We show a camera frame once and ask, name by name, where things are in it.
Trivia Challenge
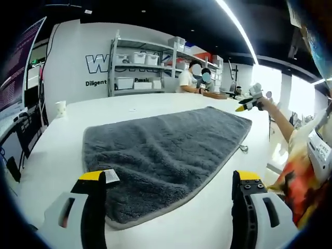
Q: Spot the grey towel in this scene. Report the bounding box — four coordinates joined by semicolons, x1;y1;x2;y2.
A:
82;105;253;231

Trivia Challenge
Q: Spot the person's right hand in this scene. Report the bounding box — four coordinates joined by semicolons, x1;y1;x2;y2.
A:
256;96;274;112

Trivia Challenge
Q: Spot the operator in floral shirt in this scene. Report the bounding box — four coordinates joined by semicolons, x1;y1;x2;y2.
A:
267;121;332;230

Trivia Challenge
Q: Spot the ceiling light strip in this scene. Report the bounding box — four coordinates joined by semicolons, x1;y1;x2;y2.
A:
214;0;260;66

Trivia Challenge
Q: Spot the grey laptop lid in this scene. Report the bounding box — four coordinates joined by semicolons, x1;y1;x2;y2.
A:
161;77;181;93

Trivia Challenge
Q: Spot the white worn chest device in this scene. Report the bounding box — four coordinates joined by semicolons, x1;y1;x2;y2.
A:
307;108;332;181

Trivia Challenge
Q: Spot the white paper cup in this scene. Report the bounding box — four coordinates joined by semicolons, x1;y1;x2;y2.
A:
55;100;67;119

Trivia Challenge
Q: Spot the group of white storage bins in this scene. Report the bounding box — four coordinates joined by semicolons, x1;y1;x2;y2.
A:
115;36;224;90

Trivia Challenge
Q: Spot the grey metal shelf rack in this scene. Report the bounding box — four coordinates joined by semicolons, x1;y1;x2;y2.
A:
107;30;224;97

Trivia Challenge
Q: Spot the pink-topped metal stand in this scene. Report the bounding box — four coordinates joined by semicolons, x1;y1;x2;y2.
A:
38;63;50;127

